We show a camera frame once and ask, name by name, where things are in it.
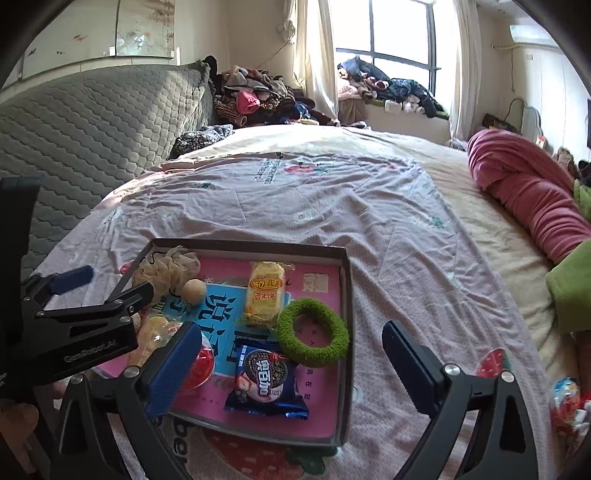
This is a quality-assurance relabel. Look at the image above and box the blue cookie packet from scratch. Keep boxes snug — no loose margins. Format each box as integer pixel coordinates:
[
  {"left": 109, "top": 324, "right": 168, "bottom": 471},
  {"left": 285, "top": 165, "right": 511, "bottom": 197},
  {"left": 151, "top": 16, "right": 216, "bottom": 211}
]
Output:
[{"left": 224, "top": 344, "right": 309, "bottom": 422}]

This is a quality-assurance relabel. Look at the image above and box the clothes pile on windowsill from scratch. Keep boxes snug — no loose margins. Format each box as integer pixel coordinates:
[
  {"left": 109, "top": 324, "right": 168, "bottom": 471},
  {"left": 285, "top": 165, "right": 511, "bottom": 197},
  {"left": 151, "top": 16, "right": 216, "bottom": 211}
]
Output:
[{"left": 337, "top": 56, "right": 446, "bottom": 118}]

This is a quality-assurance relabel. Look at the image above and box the orange cake packet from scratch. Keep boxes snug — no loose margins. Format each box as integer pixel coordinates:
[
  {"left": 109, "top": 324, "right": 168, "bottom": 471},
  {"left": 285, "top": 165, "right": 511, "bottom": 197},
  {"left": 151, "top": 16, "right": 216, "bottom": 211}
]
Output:
[{"left": 137, "top": 313, "right": 185, "bottom": 367}]

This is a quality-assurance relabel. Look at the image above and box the shallow dark cardboard box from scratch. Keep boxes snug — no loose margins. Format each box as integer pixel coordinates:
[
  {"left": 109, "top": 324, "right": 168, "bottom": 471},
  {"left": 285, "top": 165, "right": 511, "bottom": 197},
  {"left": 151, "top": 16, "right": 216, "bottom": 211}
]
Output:
[{"left": 95, "top": 237, "right": 354, "bottom": 446}]

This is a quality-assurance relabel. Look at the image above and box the cream curtain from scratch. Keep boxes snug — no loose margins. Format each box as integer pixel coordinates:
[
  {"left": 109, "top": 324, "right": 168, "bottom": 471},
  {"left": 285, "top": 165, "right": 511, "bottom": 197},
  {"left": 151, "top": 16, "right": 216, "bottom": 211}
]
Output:
[
  {"left": 450, "top": 0, "right": 483, "bottom": 139},
  {"left": 291, "top": 0, "right": 340, "bottom": 123}
]

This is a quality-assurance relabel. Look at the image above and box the walnut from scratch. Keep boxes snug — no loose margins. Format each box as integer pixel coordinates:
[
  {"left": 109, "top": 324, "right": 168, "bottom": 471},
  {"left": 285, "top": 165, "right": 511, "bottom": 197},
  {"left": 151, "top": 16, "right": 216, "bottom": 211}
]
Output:
[{"left": 181, "top": 278, "right": 207, "bottom": 306}]

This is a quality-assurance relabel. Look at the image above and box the cream plush toy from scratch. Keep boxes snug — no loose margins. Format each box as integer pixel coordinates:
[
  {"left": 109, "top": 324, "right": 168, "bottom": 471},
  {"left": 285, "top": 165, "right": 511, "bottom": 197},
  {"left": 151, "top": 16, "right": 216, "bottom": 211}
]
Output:
[{"left": 133, "top": 246, "right": 201, "bottom": 303}]

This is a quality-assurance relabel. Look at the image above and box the green fuzzy ring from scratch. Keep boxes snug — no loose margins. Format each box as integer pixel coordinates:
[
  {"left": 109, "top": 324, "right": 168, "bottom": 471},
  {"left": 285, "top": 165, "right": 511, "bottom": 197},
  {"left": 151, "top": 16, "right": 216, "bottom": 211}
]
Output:
[{"left": 276, "top": 298, "right": 351, "bottom": 368}]

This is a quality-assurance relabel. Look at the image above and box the small egg-shaped toy packet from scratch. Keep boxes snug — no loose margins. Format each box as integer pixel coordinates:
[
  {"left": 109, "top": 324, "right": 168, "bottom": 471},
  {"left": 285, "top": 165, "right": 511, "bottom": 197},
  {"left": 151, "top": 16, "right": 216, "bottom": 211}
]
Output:
[{"left": 549, "top": 376, "right": 581, "bottom": 428}]

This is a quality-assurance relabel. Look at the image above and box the window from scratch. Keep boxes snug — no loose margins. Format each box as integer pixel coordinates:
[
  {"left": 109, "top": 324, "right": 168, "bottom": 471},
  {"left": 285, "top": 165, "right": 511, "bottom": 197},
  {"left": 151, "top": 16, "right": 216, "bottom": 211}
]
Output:
[{"left": 335, "top": 0, "right": 437, "bottom": 95}]

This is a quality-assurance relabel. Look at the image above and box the white air conditioner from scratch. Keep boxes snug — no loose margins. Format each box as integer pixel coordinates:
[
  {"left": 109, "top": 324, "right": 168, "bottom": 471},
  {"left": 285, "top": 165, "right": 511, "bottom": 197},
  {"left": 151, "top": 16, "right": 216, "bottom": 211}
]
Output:
[{"left": 508, "top": 23, "right": 561, "bottom": 49}]

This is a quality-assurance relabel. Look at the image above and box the grey quilted headboard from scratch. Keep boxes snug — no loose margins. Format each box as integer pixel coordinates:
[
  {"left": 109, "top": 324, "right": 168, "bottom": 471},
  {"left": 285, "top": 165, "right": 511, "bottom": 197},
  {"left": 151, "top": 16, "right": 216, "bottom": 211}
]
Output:
[{"left": 0, "top": 62, "right": 218, "bottom": 273}]

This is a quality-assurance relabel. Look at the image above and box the floral wall painting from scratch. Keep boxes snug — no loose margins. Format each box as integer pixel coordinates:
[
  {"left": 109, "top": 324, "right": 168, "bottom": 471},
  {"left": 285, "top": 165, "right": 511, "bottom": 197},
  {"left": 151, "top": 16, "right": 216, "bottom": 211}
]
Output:
[{"left": 0, "top": 0, "right": 176, "bottom": 88}]

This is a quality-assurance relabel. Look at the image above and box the pink blanket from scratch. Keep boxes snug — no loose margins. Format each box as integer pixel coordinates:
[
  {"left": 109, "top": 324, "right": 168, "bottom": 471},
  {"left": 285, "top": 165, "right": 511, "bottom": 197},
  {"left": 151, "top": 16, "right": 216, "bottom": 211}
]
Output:
[{"left": 467, "top": 129, "right": 591, "bottom": 266}]

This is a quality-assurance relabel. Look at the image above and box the large egg-shaped toy packet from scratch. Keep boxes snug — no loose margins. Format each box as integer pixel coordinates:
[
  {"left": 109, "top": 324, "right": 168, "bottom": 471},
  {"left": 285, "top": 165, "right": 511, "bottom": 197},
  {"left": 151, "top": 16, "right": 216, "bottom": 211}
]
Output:
[{"left": 182, "top": 323, "right": 216, "bottom": 393}]

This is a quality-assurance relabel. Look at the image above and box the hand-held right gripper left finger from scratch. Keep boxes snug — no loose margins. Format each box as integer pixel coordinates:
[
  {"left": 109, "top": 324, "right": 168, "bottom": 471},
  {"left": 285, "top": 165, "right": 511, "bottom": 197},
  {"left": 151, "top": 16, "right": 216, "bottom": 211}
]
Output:
[{"left": 51, "top": 322, "right": 204, "bottom": 480}]

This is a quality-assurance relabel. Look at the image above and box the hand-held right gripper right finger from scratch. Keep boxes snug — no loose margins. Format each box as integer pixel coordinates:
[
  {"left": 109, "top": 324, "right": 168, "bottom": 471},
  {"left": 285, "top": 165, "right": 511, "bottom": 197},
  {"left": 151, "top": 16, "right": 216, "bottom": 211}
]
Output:
[{"left": 382, "top": 319, "right": 539, "bottom": 480}]

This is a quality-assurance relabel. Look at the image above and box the green cloth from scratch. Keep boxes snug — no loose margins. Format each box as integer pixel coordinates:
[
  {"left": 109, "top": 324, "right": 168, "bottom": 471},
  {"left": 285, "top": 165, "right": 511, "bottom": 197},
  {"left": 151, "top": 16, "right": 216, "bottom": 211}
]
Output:
[{"left": 546, "top": 178, "right": 591, "bottom": 335}]

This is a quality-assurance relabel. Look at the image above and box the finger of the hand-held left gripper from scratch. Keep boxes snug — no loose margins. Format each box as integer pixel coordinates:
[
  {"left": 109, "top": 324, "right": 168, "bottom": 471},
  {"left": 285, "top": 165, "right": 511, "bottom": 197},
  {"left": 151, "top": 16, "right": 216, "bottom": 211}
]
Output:
[
  {"left": 21, "top": 265, "right": 93, "bottom": 313},
  {"left": 104, "top": 281, "right": 155, "bottom": 318}
]

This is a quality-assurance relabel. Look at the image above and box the dark patterned cloth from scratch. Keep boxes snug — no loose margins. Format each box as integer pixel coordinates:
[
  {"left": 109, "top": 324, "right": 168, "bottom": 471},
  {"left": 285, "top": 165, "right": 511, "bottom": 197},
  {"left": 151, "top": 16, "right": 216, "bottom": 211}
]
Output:
[{"left": 168, "top": 124, "right": 235, "bottom": 160}]

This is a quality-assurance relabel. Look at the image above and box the pile of dark clothes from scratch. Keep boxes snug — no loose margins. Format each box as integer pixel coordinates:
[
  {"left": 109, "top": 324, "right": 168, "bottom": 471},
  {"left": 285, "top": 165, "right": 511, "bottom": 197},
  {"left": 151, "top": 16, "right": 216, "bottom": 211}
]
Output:
[{"left": 210, "top": 55, "right": 340, "bottom": 129}]

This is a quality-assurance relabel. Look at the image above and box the person's left hand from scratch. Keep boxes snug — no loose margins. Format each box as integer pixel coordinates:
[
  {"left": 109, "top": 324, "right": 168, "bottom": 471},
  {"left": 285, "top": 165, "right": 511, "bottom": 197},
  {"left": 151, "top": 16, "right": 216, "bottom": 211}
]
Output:
[{"left": 0, "top": 399, "right": 40, "bottom": 462}]

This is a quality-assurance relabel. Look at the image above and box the pink printed bedsheet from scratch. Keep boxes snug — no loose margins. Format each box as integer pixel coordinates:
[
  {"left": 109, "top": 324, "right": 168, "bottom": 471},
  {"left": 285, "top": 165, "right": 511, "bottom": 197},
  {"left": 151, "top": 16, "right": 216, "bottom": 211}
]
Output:
[{"left": 32, "top": 124, "right": 573, "bottom": 480}]

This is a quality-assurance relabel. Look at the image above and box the white fan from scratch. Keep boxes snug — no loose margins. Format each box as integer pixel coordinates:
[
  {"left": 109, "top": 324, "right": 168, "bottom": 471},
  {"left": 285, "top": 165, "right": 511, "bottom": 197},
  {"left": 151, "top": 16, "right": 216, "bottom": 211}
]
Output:
[{"left": 522, "top": 105, "right": 542, "bottom": 141}]

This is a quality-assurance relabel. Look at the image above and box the yellow cracker packet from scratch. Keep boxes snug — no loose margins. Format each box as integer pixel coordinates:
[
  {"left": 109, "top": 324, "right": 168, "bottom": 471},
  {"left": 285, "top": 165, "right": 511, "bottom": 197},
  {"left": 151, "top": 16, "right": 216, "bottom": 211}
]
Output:
[{"left": 242, "top": 260, "right": 296, "bottom": 330}]

